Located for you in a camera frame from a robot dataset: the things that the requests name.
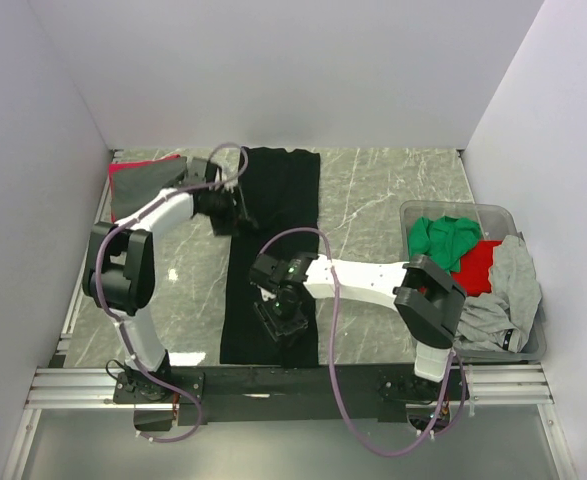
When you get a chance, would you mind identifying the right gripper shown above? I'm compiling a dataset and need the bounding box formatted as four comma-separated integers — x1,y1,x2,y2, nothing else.
254,292,308,354

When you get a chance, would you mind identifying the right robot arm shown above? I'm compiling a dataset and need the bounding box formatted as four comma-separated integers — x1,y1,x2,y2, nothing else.
249,253,466,399

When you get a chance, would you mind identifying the red t-shirt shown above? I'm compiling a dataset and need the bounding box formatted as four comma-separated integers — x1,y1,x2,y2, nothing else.
451,240,502,297

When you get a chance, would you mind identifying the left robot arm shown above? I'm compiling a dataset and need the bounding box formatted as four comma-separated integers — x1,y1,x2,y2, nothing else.
82,155,257,402

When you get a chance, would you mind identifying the green t-shirt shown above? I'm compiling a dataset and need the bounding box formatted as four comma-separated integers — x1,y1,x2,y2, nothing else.
407,216,482,273

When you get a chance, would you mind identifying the aluminium rail frame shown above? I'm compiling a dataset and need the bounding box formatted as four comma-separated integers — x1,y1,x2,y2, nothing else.
5,148,576,479

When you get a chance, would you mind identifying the black t-shirt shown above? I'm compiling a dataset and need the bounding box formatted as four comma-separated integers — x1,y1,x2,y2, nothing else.
219,147,321,368

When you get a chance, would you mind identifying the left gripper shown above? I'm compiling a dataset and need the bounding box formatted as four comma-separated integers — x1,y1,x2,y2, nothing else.
200,186,258,239

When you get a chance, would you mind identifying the clear plastic bin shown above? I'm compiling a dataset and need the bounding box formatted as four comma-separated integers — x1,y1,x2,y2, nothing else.
400,200,546,363

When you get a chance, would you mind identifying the black base beam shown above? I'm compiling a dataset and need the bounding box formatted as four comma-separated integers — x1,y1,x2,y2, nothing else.
113,363,441,426

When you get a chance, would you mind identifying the folded gray t-shirt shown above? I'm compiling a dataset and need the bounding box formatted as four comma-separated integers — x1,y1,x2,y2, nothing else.
108,156,189,221

